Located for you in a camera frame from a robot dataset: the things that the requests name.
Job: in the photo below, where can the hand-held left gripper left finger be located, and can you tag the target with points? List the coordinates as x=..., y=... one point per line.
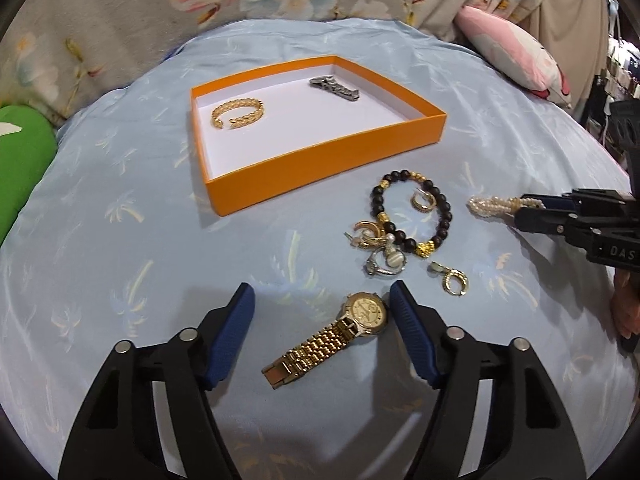
x=232, y=330

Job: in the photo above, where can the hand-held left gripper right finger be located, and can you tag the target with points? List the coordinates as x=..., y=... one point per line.
x=410, y=330

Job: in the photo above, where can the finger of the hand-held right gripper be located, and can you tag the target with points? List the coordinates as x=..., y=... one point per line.
x=550, y=202
x=537, y=222

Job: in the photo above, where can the gold hoop earring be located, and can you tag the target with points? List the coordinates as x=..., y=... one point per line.
x=456, y=280
x=419, y=202

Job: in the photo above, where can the pearl drop earring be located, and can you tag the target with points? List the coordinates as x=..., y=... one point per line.
x=395, y=259

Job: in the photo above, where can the gold metal watch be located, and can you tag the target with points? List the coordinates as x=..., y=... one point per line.
x=320, y=345

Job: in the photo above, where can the gold curved earring pink tip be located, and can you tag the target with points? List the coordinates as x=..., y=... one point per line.
x=361, y=227

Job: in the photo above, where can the orange cardboard box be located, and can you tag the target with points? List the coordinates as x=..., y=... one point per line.
x=325, y=160

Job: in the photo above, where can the person's right hand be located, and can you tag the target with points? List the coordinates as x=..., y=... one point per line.
x=627, y=310

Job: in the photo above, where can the light blue bed sheet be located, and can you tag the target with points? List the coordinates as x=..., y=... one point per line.
x=125, y=240

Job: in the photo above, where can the dark cluttered rack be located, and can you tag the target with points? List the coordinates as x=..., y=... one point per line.
x=622, y=70

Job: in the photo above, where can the pink pillow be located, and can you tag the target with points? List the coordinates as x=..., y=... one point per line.
x=515, y=52

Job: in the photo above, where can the silver metal watch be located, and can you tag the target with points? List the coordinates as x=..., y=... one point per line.
x=332, y=89

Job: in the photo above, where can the green round pillow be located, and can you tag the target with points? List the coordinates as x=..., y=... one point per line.
x=22, y=170

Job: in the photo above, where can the floral grey pillow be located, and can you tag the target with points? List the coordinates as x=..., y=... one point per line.
x=125, y=20

